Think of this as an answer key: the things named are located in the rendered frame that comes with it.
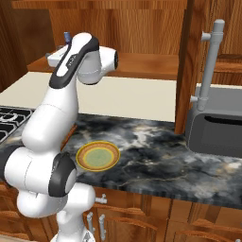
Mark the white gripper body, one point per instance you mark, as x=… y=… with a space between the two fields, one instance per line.
x=56 y=58

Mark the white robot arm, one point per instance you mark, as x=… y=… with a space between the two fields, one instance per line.
x=52 y=119

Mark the blue condiment bottle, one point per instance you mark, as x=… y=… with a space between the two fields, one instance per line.
x=67 y=37

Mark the wooden cutting board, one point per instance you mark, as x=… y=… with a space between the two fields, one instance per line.
x=68 y=138

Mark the yellow plate with green centre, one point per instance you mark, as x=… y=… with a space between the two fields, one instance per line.
x=97 y=156

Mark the wooden cabinet door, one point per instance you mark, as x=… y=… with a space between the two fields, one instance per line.
x=186 y=63

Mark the black gas hob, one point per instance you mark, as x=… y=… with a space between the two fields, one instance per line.
x=11 y=121

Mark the wooden drawer front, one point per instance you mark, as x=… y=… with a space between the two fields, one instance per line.
x=123 y=198

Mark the open wooden wall cabinet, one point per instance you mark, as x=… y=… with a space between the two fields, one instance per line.
x=141 y=38

